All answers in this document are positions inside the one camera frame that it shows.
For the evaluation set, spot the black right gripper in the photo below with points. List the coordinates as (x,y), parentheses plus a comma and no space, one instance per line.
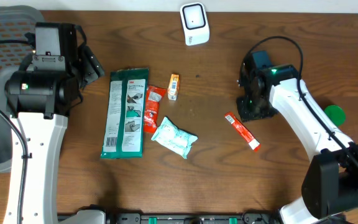
(247,114)

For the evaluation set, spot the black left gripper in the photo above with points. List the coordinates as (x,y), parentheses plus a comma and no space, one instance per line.
(88,63)

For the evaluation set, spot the red stick sachet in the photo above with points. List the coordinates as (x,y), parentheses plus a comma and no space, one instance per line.
(243,131)

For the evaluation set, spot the small orange white box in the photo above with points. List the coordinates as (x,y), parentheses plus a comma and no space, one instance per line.
(173,87)

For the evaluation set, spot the green lid white jar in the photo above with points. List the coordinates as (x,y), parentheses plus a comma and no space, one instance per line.
(336,114)

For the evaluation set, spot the light teal tissue pack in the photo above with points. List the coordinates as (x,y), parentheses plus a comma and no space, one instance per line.
(173,138)

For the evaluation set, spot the red snack bag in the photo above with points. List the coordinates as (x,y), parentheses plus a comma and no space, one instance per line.
(153,97)

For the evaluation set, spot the green 3M wipes pack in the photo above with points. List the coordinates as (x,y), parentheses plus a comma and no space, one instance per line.
(123,137)

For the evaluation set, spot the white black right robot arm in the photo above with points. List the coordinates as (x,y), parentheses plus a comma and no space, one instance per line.
(330,186)

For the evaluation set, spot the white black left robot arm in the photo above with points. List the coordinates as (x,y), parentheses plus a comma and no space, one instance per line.
(40,95)

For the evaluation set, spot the white barcode scanner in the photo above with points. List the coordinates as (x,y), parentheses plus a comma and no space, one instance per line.
(195,23)

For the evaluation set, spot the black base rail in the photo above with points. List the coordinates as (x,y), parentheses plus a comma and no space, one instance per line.
(97,216)

